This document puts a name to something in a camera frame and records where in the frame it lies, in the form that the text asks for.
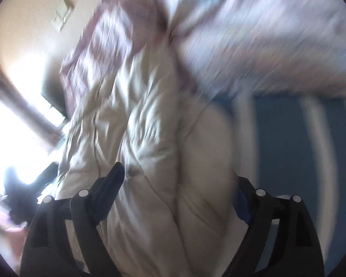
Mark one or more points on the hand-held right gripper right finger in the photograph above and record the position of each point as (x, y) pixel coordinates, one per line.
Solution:
(243, 197)

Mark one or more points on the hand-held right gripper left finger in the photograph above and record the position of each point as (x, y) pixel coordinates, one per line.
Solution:
(113, 183)

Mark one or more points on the cream puffer jacket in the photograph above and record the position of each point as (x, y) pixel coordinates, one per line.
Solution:
(150, 161)

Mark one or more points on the blue striped bed sheet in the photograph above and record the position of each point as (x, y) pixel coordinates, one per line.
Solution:
(300, 155)

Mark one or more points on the dark headboard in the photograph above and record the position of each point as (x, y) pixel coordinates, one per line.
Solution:
(53, 95)

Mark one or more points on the pink pillow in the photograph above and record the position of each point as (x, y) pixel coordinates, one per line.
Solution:
(103, 43)

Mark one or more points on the white floral duvet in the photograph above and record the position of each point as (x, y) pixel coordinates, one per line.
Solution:
(259, 31)

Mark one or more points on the wooden window frame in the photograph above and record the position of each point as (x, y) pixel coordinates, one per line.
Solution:
(23, 109)

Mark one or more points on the beige wall switch plate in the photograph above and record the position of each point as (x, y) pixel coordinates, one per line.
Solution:
(62, 13)

